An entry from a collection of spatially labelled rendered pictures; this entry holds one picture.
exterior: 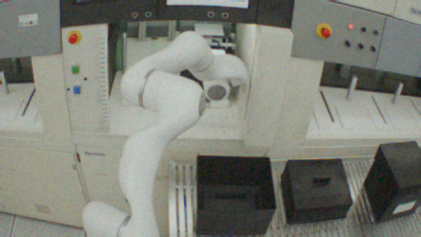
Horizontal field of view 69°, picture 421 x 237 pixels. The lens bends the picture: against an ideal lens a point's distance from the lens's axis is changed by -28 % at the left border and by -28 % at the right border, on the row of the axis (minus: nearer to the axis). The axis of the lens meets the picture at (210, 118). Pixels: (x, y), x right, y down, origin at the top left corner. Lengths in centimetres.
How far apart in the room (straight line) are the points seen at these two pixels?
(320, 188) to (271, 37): 63
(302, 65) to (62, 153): 116
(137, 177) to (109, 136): 77
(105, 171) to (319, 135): 101
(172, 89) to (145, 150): 15
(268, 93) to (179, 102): 64
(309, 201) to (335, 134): 45
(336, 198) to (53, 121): 129
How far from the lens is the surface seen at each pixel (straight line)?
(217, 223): 141
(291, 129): 172
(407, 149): 178
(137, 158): 96
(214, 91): 137
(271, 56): 144
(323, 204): 154
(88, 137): 175
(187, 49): 103
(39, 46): 154
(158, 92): 96
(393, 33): 163
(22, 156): 201
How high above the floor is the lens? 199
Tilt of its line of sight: 39 degrees down
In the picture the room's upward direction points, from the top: 6 degrees clockwise
